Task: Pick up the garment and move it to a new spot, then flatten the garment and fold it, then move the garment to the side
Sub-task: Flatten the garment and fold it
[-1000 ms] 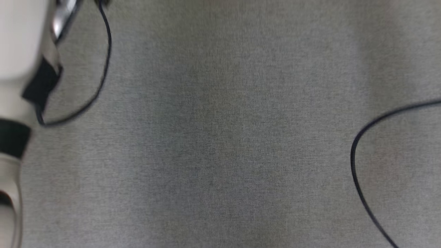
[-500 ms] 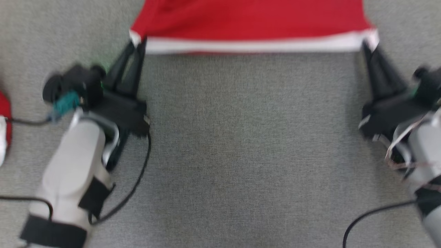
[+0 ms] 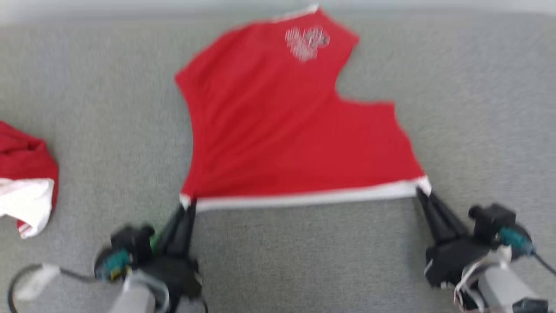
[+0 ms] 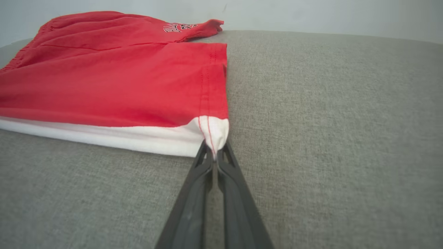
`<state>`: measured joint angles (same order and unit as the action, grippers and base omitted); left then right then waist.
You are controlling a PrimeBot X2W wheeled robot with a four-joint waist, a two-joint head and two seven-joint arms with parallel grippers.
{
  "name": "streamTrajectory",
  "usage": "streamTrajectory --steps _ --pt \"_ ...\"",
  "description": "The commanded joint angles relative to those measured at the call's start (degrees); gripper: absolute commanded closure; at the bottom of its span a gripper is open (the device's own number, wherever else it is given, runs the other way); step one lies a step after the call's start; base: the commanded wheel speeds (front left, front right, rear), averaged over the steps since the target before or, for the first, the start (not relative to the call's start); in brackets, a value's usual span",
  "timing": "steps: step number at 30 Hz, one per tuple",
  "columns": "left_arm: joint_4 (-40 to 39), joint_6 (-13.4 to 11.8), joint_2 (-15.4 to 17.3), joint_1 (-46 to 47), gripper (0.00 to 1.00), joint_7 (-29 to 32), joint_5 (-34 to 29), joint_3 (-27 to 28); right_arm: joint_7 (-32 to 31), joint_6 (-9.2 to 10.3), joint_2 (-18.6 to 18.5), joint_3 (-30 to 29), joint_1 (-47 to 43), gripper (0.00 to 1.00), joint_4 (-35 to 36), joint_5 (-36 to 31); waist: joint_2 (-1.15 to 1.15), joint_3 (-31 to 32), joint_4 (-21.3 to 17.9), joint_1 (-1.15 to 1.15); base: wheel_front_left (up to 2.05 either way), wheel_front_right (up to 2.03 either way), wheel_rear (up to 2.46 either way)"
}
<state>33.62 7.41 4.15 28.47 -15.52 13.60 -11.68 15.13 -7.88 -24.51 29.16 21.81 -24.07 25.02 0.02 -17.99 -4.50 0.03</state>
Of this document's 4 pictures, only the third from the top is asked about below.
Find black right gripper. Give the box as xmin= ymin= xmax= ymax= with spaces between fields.
xmin=416 ymin=187 xmax=492 ymax=288

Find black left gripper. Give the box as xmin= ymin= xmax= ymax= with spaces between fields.
xmin=143 ymin=199 xmax=203 ymax=312

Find thin white red wires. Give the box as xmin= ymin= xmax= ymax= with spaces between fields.
xmin=453 ymin=256 xmax=491 ymax=310

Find grey fabric sofa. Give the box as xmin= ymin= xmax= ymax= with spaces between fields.
xmin=0 ymin=9 xmax=556 ymax=313

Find white paper cable tag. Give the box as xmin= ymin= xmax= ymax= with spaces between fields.
xmin=17 ymin=264 xmax=60 ymax=301

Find red shirt white hem band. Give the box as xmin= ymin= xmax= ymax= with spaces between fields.
xmin=174 ymin=3 xmax=433 ymax=213

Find red shirt white striped sleeves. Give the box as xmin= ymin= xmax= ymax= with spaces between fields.
xmin=0 ymin=121 xmax=60 ymax=240

